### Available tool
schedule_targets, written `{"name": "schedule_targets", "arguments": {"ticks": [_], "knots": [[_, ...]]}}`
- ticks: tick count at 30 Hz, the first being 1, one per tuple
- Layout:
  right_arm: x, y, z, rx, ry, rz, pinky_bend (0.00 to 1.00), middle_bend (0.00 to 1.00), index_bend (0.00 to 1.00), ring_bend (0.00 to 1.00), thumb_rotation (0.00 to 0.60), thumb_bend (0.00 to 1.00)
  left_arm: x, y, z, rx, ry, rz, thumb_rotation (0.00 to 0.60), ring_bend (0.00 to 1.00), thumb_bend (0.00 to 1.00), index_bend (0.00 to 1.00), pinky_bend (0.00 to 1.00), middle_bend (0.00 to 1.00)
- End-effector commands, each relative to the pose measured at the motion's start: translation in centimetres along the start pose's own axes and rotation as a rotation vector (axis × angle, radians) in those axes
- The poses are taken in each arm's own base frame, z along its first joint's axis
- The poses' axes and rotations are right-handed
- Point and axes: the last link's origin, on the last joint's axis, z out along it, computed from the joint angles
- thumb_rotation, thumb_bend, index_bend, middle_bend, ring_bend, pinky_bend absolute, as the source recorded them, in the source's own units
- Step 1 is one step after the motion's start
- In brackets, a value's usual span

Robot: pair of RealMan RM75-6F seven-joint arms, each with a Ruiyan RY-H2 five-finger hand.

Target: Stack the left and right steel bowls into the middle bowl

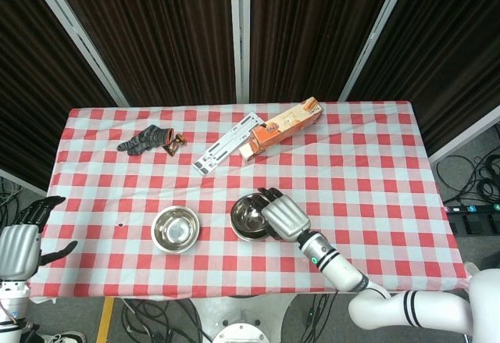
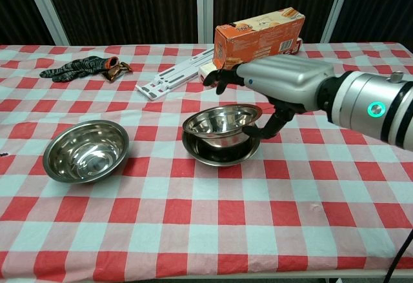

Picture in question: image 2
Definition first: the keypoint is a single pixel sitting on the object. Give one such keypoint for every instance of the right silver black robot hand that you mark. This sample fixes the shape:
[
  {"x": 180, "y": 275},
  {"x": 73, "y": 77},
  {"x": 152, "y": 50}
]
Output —
[{"x": 287, "y": 80}]

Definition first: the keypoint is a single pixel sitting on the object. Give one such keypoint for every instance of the red white checkered tablecloth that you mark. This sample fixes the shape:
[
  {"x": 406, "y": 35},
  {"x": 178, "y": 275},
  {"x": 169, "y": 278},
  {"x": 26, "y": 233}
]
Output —
[{"x": 206, "y": 225}]

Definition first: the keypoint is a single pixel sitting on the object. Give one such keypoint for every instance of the white folding bracket stand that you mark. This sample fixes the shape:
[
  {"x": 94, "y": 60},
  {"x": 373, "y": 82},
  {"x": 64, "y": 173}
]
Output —
[{"x": 171, "y": 76}]

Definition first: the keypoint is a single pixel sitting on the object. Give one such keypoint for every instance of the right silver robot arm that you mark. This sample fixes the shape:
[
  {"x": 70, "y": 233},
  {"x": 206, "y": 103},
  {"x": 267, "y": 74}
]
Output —
[{"x": 361, "y": 102}]

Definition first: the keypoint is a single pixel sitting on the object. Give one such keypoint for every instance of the stainless steel bowl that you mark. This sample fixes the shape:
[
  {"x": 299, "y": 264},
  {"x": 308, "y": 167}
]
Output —
[
  {"x": 222, "y": 157},
  {"x": 85, "y": 152},
  {"x": 219, "y": 120}
]

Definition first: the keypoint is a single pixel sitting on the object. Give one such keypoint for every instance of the long white cardboard box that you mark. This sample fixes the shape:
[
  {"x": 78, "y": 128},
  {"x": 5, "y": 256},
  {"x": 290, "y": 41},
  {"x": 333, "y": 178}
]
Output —
[{"x": 206, "y": 72}]

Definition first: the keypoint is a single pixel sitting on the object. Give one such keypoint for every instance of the brown orange snack wrapper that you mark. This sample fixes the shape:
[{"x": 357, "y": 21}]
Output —
[{"x": 116, "y": 70}]

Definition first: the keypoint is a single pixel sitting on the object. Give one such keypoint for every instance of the orange biscuit box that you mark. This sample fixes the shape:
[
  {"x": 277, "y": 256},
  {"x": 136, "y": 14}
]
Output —
[{"x": 258, "y": 38}]

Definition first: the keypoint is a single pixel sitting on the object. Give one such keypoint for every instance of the grey black work glove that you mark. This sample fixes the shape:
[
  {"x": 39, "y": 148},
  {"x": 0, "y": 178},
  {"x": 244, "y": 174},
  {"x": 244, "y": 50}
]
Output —
[{"x": 77, "y": 67}]

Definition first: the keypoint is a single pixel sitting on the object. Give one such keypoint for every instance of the white partition post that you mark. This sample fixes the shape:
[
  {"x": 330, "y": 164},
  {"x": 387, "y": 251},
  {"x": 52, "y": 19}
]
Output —
[
  {"x": 48, "y": 12},
  {"x": 337, "y": 5},
  {"x": 205, "y": 5}
]

